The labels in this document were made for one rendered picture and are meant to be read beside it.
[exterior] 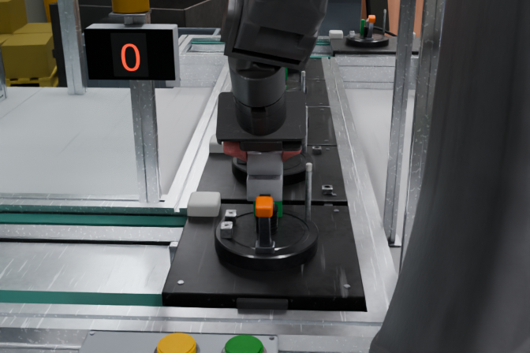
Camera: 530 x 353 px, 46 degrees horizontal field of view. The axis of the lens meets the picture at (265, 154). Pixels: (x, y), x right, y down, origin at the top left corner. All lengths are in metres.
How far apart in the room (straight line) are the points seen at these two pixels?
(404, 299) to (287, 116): 0.57
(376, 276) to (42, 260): 0.48
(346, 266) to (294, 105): 0.22
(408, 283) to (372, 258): 0.71
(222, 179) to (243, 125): 0.36
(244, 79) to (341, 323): 0.30
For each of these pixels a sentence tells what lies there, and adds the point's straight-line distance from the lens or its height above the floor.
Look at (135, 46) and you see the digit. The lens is 0.88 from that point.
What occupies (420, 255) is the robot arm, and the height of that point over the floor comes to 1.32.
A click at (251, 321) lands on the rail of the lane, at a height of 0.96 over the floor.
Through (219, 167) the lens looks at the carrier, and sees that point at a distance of 1.10.
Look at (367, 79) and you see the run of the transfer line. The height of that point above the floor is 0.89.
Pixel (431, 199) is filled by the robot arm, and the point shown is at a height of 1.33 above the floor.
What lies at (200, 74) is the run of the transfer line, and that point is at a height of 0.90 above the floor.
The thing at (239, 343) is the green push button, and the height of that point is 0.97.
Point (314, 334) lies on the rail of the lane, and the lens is 0.71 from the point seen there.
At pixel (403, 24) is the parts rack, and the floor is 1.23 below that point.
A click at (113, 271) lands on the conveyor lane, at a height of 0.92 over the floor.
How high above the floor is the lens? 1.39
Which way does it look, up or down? 22 degrees down
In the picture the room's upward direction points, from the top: straight up
